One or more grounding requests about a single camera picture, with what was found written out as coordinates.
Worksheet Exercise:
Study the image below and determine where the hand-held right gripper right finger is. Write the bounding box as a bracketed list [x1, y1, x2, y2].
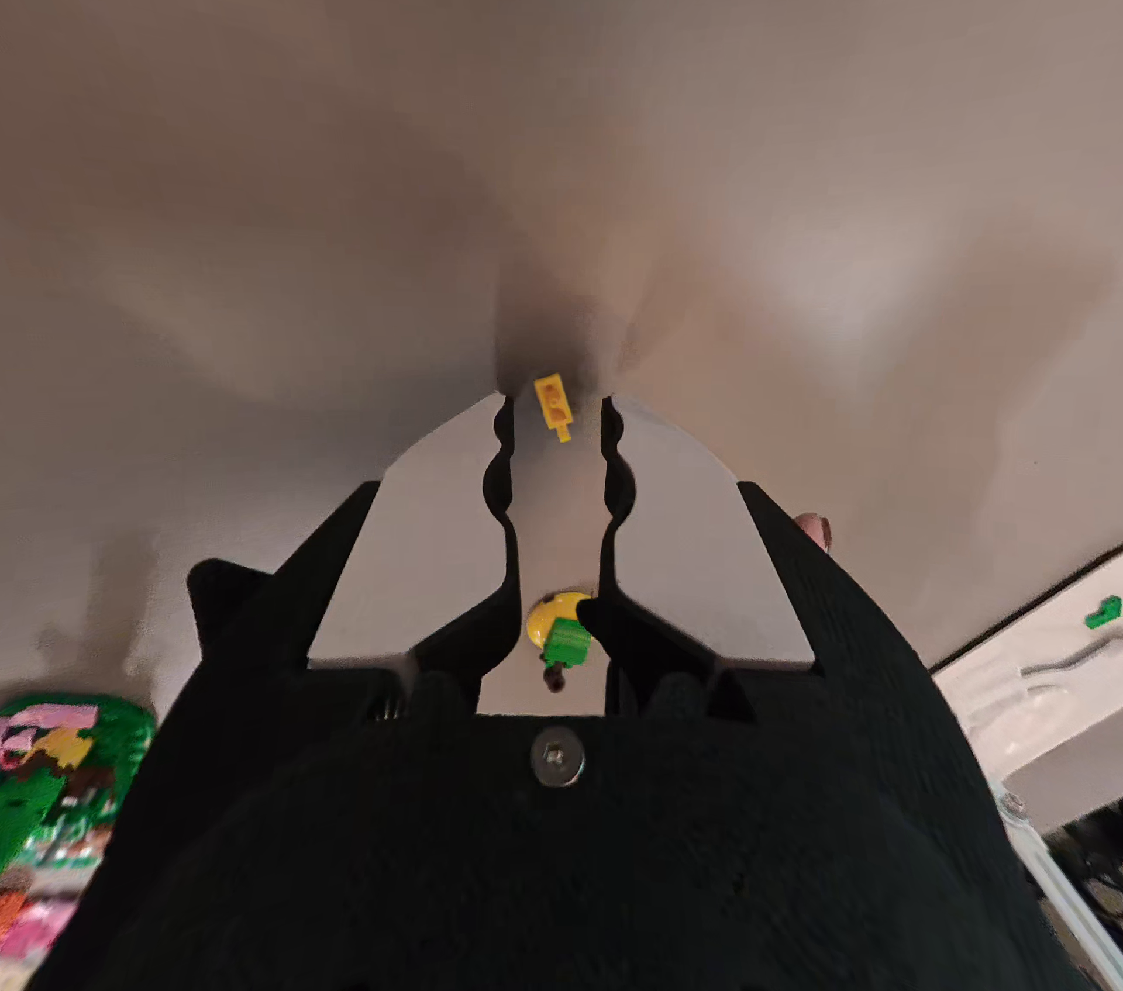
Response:
[574, 394, 819, 715]

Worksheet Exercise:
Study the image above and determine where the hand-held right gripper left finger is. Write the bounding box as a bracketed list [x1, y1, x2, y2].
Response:
[305, 394, 523, 715]

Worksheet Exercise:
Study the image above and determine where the small yellow brick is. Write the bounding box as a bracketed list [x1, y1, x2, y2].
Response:
[532, 374, 574, 444]

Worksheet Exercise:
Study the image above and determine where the grey desk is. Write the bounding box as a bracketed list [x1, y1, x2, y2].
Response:
[0, 0, 1123, 838]

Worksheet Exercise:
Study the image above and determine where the yellow shell with green brick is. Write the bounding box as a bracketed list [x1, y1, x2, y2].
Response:
[525, 589, 599, 694]

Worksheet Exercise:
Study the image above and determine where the green and pink brick build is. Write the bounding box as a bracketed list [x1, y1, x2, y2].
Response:
[0, 694, 159, 961]

